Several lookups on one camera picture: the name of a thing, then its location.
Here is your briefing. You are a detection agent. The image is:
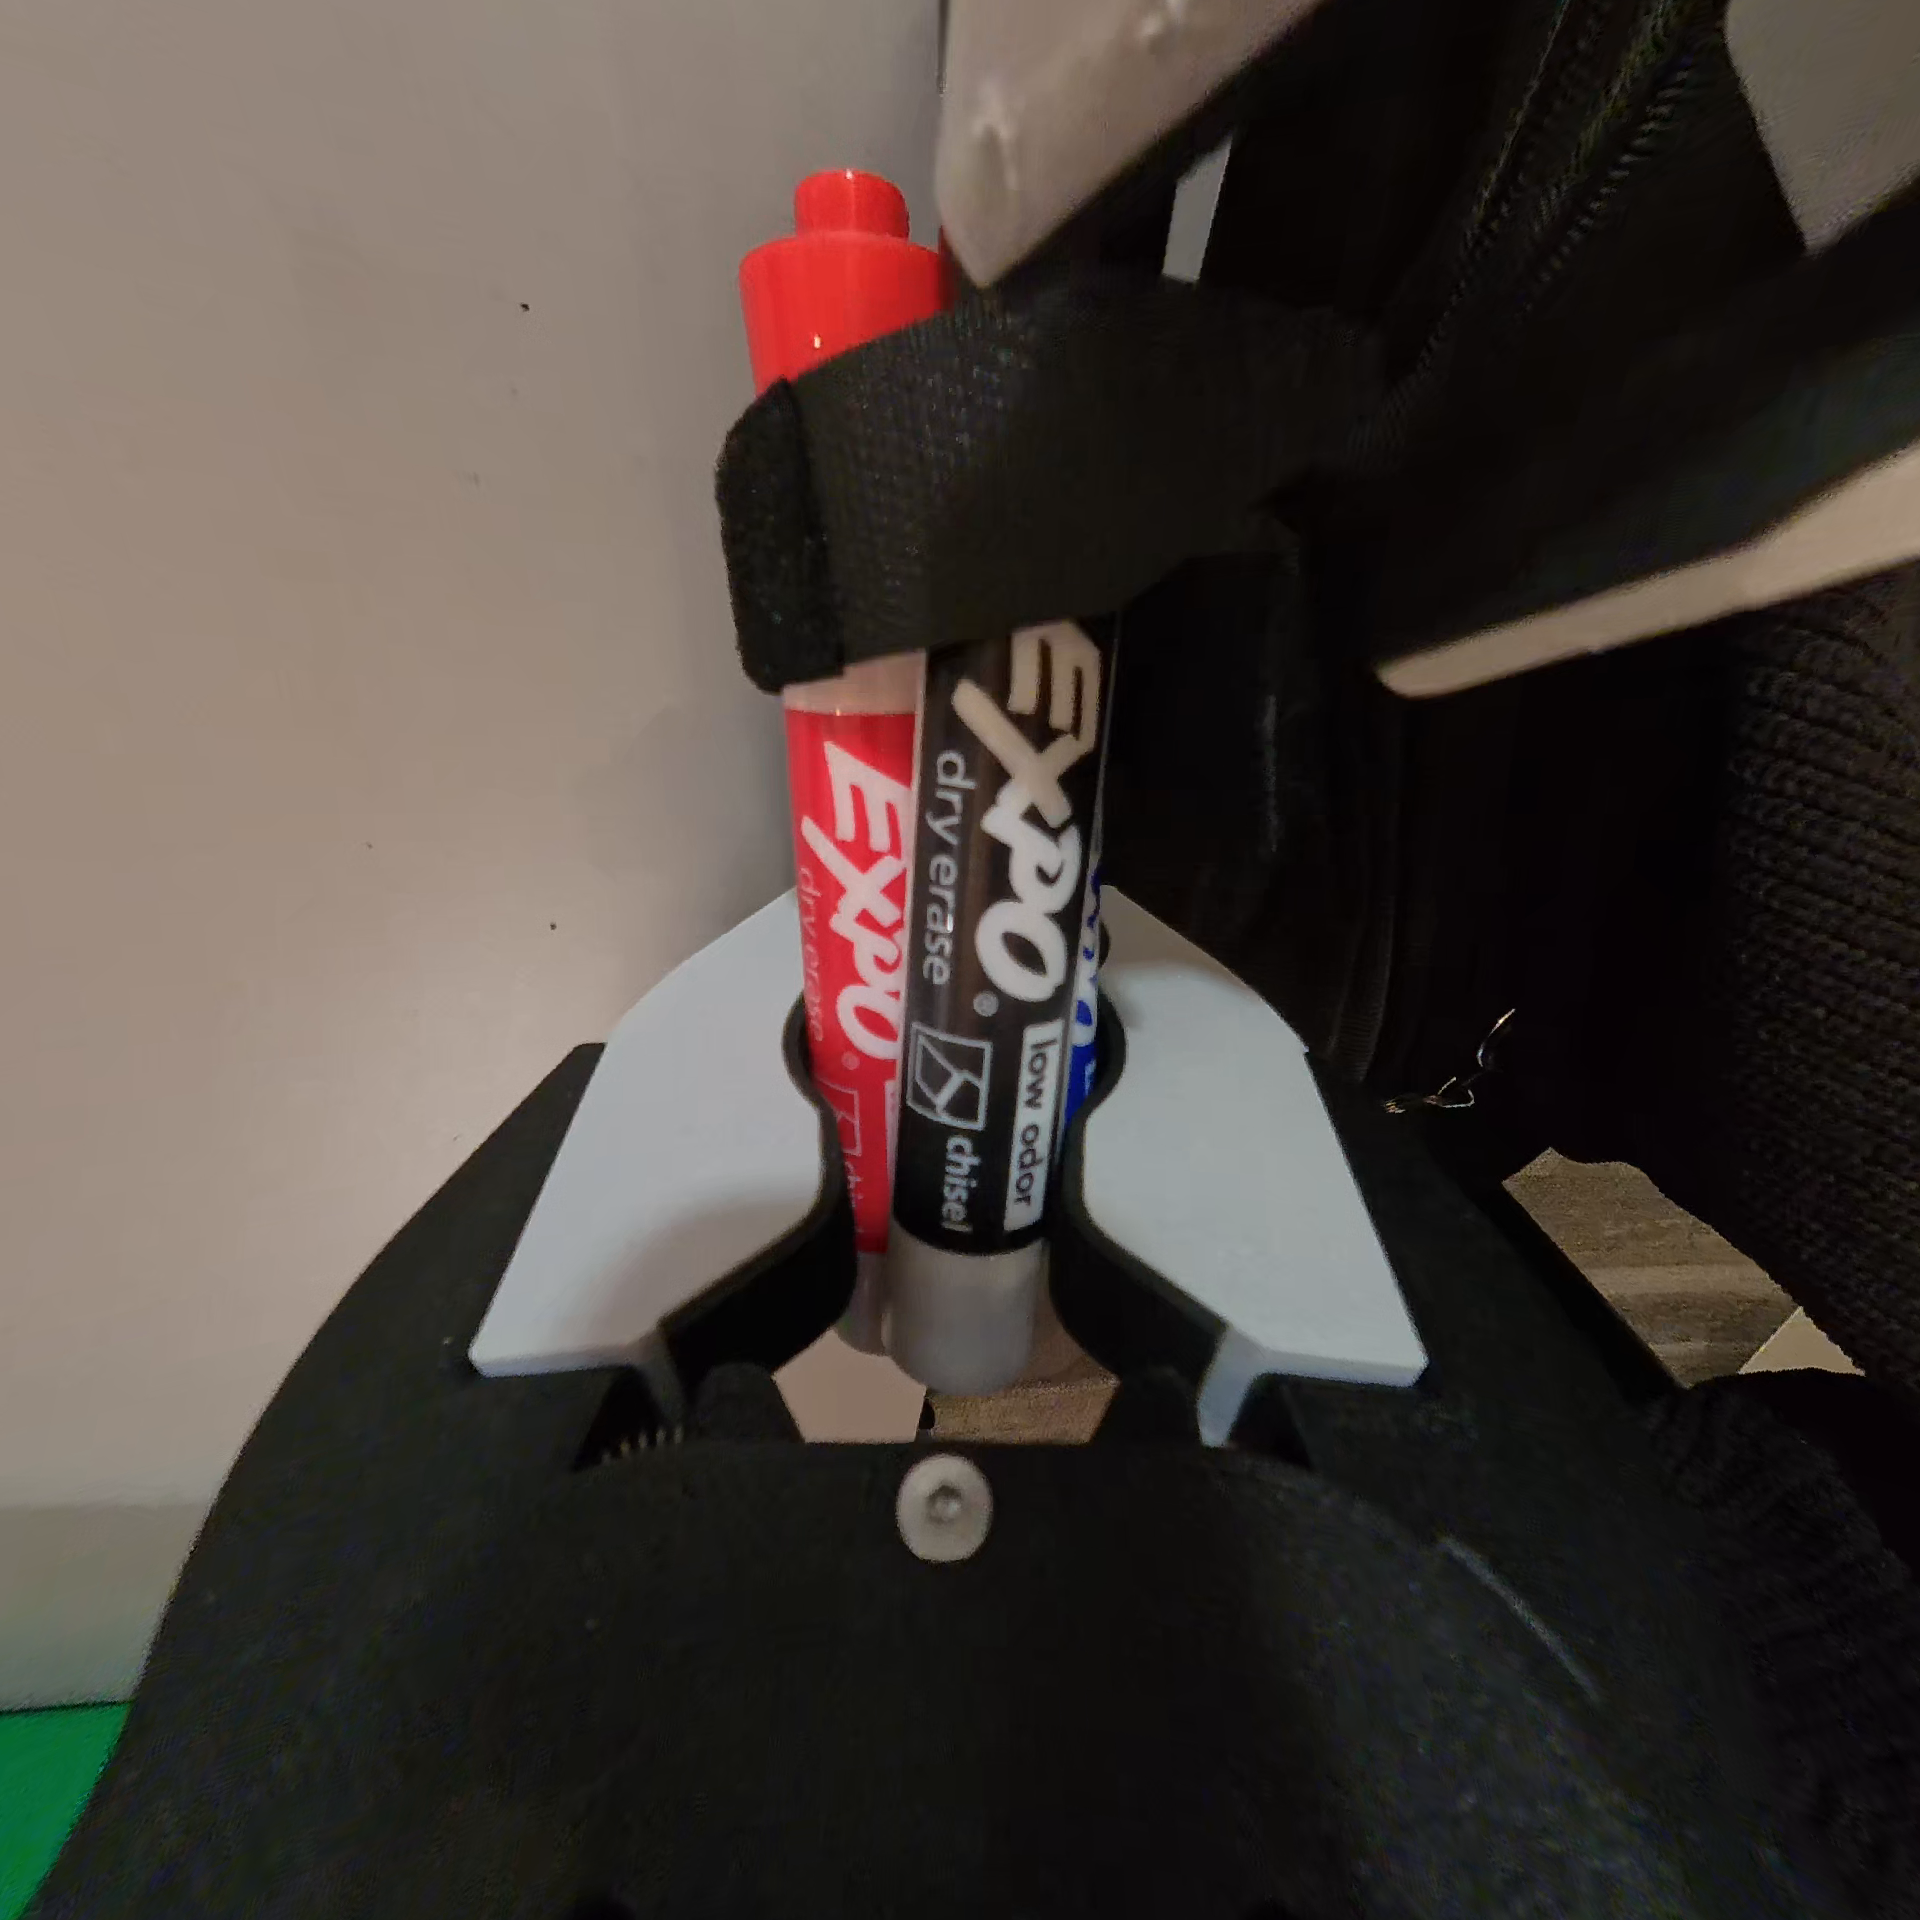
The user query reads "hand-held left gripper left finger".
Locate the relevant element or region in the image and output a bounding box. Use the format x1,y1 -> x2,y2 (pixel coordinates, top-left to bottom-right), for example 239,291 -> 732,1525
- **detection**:
465,900 -> 859,1428

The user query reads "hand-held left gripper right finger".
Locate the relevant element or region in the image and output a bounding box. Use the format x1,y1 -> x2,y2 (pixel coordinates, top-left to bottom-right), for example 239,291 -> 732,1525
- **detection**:
1054,960 -> 1427,1439

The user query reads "black dry erase marker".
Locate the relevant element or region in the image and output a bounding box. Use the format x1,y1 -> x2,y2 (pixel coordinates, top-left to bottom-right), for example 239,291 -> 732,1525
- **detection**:
885,607 -> 1125,1390

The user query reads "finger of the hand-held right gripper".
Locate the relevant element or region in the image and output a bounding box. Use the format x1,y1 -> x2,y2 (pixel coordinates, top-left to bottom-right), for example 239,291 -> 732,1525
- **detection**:
934,0 -> 1329,291
1351,226 -> 1920,701

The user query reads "black hook-and-loop strap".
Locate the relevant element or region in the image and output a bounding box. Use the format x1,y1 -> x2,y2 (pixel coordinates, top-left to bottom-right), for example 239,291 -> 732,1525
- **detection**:
711,267 -> 1390,696

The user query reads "green plastic bin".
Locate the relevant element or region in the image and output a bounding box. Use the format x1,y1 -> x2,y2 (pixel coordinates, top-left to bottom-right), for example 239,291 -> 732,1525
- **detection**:
0,1703 -> 133,1920

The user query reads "blue dry erase marker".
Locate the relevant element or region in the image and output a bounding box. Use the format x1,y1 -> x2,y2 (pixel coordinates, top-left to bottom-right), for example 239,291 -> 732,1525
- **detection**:
1050,817 -> 1129,1188

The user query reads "red dry erase marker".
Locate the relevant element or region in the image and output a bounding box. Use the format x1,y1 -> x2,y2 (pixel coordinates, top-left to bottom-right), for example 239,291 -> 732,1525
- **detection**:
739,169 -> 962,1341

